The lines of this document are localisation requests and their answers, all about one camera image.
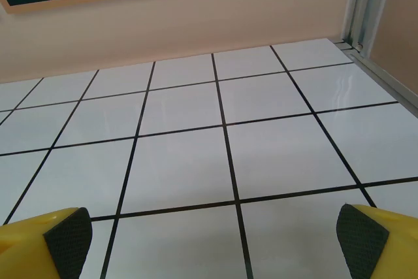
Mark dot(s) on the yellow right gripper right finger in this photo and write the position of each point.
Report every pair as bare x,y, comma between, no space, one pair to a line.
388,246

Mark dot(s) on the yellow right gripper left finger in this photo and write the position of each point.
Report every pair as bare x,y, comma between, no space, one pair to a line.
26,246

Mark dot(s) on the aluminium side rail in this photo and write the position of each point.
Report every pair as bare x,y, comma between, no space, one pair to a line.
385,73

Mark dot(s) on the aluminium corner post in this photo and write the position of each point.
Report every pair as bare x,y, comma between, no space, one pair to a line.
365,4

